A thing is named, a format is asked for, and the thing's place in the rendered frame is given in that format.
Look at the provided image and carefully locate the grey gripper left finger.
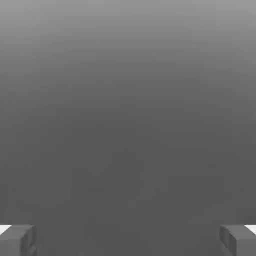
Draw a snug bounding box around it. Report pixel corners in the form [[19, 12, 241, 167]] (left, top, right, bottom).
[[0, 224, 38, 256]]

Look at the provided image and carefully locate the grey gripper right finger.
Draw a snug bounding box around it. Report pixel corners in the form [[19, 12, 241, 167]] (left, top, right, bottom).
[[219, 224, 256, 256]]

